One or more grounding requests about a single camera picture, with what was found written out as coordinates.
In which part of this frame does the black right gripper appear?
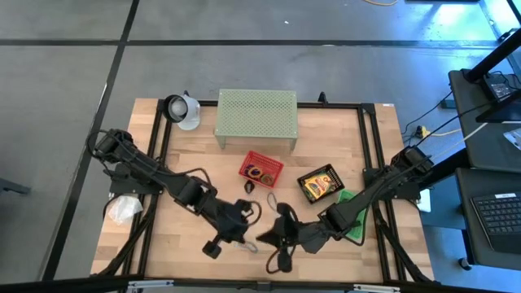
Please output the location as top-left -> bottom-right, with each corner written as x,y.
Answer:
255,202 -> 331,274

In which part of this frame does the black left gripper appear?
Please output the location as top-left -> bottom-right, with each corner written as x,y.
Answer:
201,198 -> 254,260

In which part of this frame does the green plastic basket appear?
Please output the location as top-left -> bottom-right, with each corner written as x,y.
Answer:
335,189 -> 370,241

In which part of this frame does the red plastic basket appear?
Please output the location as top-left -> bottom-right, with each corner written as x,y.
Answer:
238,150 -> 285,190

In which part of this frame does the black plastic basket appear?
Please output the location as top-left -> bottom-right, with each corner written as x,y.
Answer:
296,164 -> 346,205

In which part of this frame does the white desk lamp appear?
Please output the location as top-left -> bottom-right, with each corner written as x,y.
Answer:
162,93 -> 202,132

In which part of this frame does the black side desk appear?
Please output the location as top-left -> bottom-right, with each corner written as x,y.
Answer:
447,67 -> 521,172
454,166 -> 521,272

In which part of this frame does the white crumpled plastic bag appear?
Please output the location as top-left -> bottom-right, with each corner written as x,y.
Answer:
106,195 -> 144,225

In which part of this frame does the pale green perforated metal shelf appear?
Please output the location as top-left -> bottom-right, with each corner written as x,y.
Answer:
214,88 -> 300,152

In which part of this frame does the white paper sheet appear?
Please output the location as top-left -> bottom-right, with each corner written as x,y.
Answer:
418,189 -> 432,213

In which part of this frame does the black computer keyboard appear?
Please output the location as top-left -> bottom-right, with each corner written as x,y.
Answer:
470,191 -> 521,256

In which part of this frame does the black power device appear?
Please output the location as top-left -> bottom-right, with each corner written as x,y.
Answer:
482,72 -> 520,103

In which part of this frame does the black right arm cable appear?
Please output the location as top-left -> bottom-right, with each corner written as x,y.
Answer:
265,246 -> 286,274

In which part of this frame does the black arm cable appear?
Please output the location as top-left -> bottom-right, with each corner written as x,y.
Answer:
239,199 -> 262,227
265,246 -> 286,274

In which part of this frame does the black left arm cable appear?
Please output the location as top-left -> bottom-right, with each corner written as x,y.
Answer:
239,199 -> 262,227

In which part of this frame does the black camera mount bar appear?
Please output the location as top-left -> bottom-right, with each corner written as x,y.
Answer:
0,274 -> 521,293

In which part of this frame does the black aluminium table frame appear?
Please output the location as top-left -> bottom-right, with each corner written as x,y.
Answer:
91,91 -> 436,286

